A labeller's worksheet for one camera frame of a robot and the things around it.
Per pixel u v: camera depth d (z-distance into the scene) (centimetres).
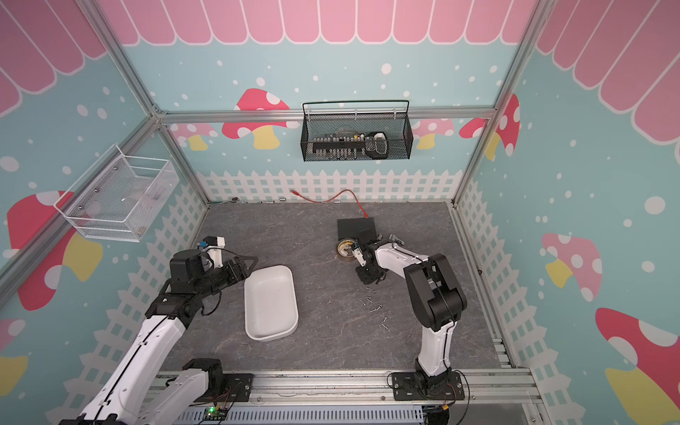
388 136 93
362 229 113
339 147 89
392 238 106
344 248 103
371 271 84
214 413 73
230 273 68
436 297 50
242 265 70
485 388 76
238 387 75
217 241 71
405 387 74
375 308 89
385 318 87
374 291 93
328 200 124
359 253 90
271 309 90
